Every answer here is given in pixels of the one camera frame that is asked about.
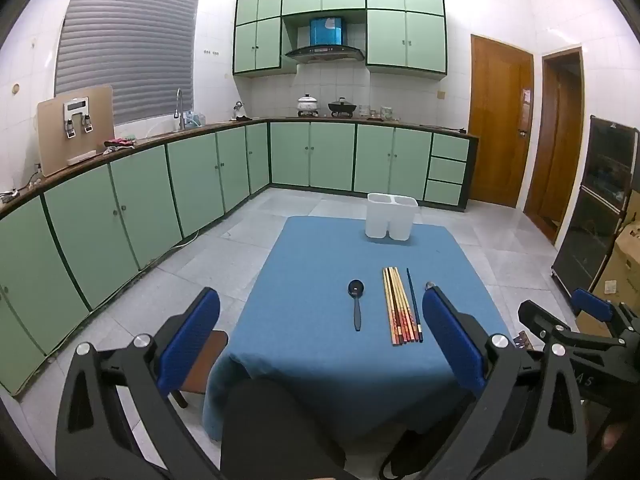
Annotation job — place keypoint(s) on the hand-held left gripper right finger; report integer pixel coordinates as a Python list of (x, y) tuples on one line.
[(452, 340)]

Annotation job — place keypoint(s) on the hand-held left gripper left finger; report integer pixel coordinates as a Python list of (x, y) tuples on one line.
[(192, 340)]

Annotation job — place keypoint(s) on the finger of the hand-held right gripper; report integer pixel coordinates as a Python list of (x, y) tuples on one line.
[(592, 305), (535, 315)]

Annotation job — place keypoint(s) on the black chopstick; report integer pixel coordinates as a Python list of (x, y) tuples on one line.
[(414, 305)]

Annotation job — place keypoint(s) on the row of wooden chopsticks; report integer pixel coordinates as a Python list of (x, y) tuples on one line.
[(395, 310)]

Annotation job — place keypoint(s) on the black spoon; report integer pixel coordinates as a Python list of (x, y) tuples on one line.
[(357, 310)]

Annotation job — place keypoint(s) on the white utensil holder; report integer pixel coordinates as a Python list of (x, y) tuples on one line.
[(390, 220)]

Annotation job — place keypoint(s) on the wooden stool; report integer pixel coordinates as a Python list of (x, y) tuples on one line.
[(205, 365)]

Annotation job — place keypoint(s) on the patterned wooden table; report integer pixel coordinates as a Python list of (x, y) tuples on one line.
[(521, 341)]

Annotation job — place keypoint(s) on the cardboard box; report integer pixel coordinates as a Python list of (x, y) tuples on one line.
[(625, 270)]

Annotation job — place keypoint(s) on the black glass-door cabinet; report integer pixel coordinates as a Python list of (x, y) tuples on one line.
[(595, 210)]

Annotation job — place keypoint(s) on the blue tablecloth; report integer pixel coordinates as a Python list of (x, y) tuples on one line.
[(310, 360)]

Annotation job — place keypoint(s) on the wooden door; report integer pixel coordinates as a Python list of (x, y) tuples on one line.
[(500, 120), (555, 150)]

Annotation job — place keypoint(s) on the long green base cabinet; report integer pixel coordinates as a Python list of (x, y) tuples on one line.
[(75, 220)]

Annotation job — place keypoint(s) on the green drawer unit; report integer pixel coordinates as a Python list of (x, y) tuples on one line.
[(447, 170)]

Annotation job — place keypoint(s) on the red cloth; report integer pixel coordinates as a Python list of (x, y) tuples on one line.
[(120, 143)]

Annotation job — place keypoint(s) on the dark wooden countertop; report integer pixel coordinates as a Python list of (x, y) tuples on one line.
[(200, 129)]

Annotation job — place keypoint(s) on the steel faucet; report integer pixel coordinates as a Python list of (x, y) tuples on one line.
[(179, 110)]

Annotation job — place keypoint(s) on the steel kettle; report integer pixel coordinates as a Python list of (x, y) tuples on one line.
[(239, 111)]

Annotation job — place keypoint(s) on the power strip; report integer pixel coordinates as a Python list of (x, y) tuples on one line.
[(9, 195)]

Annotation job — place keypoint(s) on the glass jar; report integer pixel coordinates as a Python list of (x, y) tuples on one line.
[(364, 110), (386, 112)]

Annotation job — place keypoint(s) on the black wok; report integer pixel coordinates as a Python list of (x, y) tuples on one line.
[(342, 107)]

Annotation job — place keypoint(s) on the white cooking pot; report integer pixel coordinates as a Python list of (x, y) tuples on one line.
[(307, 105)]

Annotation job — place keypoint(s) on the grey window blind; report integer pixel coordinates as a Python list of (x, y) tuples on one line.
[(125, 50)]

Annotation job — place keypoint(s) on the range hood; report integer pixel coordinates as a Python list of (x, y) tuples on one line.
[(325, 35)]

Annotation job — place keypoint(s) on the white wall-mounted device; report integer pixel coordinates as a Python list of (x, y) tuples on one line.
[(77, 117)]

